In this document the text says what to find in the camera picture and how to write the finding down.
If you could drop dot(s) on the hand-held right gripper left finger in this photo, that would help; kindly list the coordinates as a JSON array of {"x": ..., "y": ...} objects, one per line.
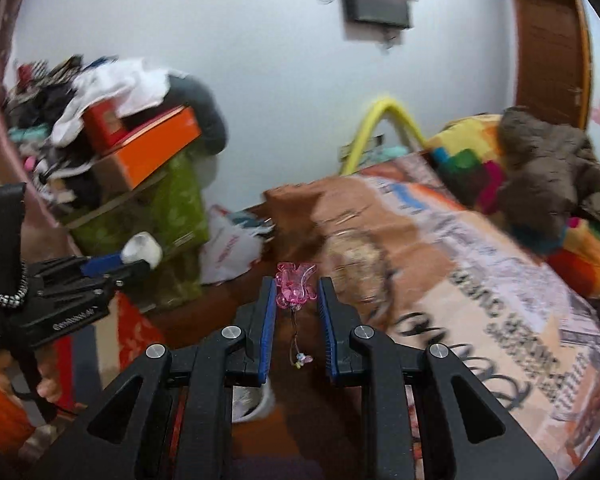
[{"x": 267, "y": 330}]

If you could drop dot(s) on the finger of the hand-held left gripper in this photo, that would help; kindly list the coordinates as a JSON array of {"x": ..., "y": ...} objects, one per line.
[
  {"x": 102, "y": 263},
  {"x": 125, "y": 276}
]

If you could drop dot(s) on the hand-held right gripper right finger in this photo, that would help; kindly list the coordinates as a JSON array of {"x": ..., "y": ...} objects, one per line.
[{"x": 327, "y": 330}]

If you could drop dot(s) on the white tissue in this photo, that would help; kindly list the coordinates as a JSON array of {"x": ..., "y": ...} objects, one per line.
[{"x": 142, "y": 250}]

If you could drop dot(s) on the person's left hand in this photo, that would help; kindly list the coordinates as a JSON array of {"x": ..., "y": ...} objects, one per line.
[{"x": 50, "y": 385}]

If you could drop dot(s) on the white plastic bag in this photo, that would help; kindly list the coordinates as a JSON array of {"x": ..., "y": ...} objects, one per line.
[{"x": 227, "y": 255}]

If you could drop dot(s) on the green patterned bag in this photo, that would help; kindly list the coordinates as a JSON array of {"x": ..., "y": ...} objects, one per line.
[{"x": 180, "y": 200}]

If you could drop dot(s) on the orange cardboard box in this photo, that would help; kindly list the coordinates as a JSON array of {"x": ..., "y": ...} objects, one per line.
[{"x": 155, "y": 150}]

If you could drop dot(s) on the red box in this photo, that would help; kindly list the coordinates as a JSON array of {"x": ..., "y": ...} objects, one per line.
[{"x": 102, "y": 122}]

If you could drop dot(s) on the printed brown blanket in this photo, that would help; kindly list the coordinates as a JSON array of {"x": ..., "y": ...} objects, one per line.
[{"x": 480, "y": 270}]

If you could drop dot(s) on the pile of dark clothes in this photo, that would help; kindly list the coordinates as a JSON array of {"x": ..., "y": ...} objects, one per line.
[{"x": 45, "y": 105}]

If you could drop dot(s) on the white cloth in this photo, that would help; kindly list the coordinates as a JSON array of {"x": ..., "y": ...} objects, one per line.
[{"x": 125, "y": 82}]

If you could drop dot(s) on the dark grey cloth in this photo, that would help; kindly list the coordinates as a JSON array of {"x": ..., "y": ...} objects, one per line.
[{"x": 205, "y": 110}]

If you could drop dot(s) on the pink curtain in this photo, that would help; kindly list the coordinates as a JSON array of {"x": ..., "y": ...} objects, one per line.
[{"x": 0, "y": 110}]

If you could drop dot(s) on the teal cloth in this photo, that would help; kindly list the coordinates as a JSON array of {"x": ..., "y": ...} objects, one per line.
[{"x": 395, "y": 152}]

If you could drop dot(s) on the multicoloured checked blanket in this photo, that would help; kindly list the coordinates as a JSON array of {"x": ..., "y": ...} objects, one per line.
[{"x": 465, "y": 160}]

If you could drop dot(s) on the yellow foam tube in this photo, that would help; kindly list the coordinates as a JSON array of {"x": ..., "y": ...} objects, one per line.
[{"x": 385, "y": 105}]

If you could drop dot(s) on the brown padded jacket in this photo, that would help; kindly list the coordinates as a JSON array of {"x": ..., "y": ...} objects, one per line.
[{"x": 545, "y": 175}]

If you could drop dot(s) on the brown wooden door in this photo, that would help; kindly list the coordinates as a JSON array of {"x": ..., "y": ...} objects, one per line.
[{"x": 550, "y": 60}]

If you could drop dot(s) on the small black wall monitor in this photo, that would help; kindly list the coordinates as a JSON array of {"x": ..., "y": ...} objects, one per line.
[{"x": 377, "y": 2}]

